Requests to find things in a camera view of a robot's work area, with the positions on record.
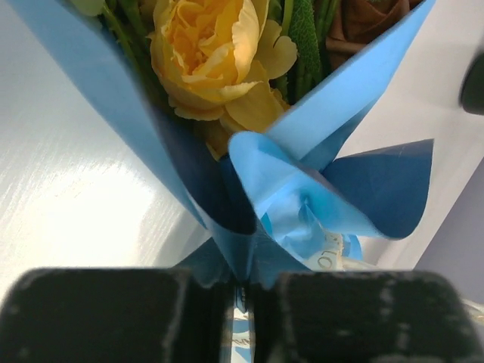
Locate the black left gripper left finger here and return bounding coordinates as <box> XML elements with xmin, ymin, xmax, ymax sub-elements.
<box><xmin>1</xmin><ymin>268</ymin><xmax>223</xmax><ymax>362</ymax></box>

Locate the blue wrapping paper sheet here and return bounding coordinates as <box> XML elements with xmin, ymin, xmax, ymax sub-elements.
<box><xmin>7</xmin><ymin>0</ymin><xmax>438</xmax><ymax>363</ymax></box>

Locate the cream printed ribbon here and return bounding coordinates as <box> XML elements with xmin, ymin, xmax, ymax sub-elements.
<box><xmin>313</xmin><ymin>230</ymin><xmax>363</xmax><ymax>271</ymax></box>

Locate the mixed flower bunch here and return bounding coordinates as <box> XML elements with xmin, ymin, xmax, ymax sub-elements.
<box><xmin>73</xmin><ymin>0</ymin><xmax>417</xmax><ymax>158</ymax></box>

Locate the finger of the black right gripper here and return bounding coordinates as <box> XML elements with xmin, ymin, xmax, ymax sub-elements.
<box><xmin>460</xmin><ymin>51</ymin><xmax>484</xmax><ymax>116</ymax></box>

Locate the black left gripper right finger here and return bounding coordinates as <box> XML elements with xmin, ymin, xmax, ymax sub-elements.
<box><xmin>253</xmin><ymin>271</ymin><xmax>483</xmax><ymax>362</ymax></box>

